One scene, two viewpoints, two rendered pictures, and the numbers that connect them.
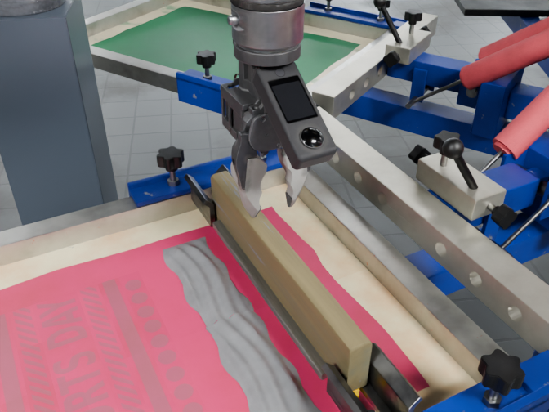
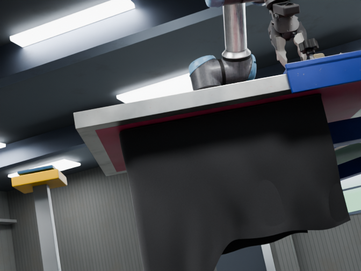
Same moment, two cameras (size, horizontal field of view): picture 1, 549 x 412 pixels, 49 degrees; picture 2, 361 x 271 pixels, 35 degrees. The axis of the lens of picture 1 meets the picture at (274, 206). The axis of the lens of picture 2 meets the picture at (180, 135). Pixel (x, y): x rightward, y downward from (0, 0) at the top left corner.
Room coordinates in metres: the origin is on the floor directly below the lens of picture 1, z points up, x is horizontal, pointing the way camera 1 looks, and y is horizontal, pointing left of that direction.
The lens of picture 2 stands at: (-0.95, -0.29, 0.60)
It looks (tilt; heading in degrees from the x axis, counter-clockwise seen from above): 14 degrees up; 24
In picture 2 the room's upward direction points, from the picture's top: 11 degrees counter-clockwise
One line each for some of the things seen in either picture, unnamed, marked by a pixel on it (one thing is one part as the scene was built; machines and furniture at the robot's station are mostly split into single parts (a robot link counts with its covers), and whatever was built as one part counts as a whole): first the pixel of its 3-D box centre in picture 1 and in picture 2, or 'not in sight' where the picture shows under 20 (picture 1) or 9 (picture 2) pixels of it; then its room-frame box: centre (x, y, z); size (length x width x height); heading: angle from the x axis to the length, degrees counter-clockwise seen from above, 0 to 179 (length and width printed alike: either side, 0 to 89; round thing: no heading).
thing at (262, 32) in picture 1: (265, 23); not in sight; (0.61, 0.01, 1.34); 0.08 x 0.08 x 0.05
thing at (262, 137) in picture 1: (264, 91); (281, 20); (0.62, 0.01, 1.26); 0.09 x 0.08 x 0.12; 27
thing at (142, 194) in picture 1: (219, 184); not in sight; (0.85, 0.09, 0.98); 0.30 x 0.05 x 0.07; 117
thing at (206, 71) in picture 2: not in sight; (206, 75); (1.13, 0.46, 1.37); 0.13 x 0.12 x 0.14; 121
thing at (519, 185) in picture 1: (481, 197); not in sight; (0.76, -0.32, 1.02); 0.17 x 0.06 x 0.05; 117
